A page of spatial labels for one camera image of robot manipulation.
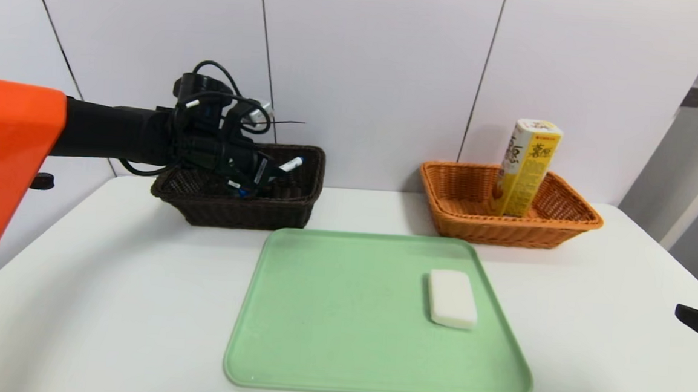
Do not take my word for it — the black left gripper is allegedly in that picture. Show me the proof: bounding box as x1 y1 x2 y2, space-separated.
220 142 290 192

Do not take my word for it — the white marker with blue cap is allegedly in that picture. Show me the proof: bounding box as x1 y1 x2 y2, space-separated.
237 153 305 201

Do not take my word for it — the white eraser block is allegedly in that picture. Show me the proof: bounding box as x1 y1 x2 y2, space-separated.
425 268 481 330

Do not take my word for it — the yellow snack box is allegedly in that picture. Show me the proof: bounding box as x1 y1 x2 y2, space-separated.
487 116 564 220

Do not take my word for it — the dark brown wicker basket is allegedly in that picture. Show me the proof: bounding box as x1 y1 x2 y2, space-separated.
149 136 327 234

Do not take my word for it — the orange wicker basket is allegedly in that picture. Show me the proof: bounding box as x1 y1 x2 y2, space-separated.
415 159 606 253

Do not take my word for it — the green plastic tray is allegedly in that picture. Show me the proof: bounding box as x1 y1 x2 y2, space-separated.
222 224 542 392

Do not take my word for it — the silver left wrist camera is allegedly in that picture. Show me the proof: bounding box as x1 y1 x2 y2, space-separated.
241 100 273 128

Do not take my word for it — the black left wrist camera cable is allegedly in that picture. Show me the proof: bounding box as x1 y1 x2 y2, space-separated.
117 55 276 186

